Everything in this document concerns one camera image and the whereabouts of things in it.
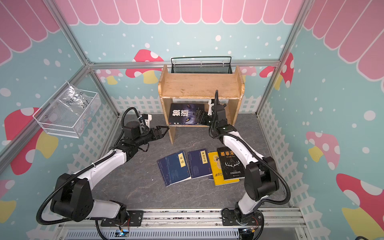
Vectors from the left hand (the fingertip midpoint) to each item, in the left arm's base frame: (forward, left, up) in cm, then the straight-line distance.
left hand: (165, 131), depth 83 cm
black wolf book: (+11, -10, +3) cm, 15 cm away
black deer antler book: (-13, -39, -17) cm, 44 cm away
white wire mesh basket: (0, +45, +14) cm, 47 cm away
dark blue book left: (-13, -4, -20) cm, 24 cm away
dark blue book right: (-9, -19, -20) cm, 29 cm away
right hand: (+9, -18, +6) cm, 21 cm away
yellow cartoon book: (-13, -30, -19) cm, 38 cm away
